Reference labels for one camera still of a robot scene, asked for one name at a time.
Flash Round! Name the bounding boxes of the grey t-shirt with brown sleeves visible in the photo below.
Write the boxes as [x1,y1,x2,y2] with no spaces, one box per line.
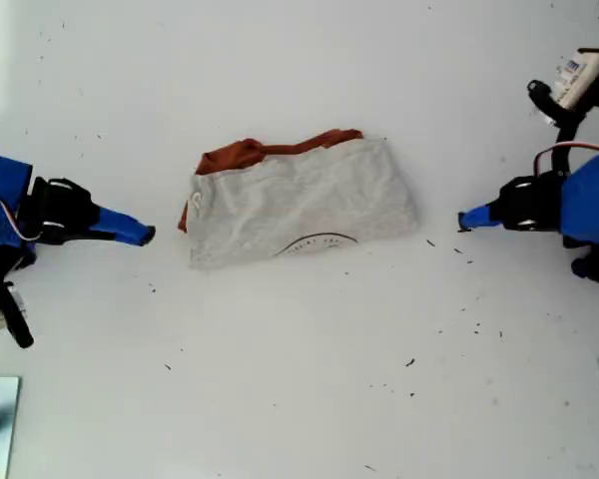
[177,128,421,271]

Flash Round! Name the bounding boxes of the shiny steel plate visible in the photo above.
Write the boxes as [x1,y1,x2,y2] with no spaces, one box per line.
[0,376,23,479]

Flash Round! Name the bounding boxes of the red white servo wire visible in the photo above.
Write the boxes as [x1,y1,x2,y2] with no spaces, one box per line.
[0,187,40,244]
[532,142,599,174]

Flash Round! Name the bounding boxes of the black camera stalk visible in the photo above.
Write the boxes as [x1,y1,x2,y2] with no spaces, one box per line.
[0,280,36,350]
[525,73,599,174]

